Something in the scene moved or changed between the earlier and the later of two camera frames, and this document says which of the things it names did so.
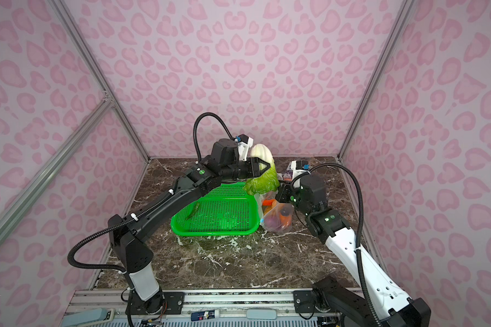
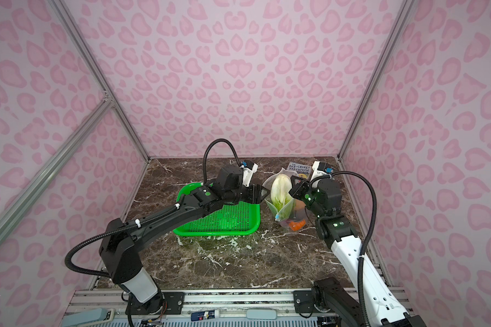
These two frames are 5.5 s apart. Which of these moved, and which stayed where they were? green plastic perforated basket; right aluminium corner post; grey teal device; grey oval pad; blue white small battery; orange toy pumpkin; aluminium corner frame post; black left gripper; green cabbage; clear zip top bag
Moved: black left gripper; orange toy pumpkin; green cabbage; clear zip top bag
Stayed: blue white small battery; grey oval pad; aluminium corner frame post; right aluminium corner post; green plastic perforated basket; grey teal device
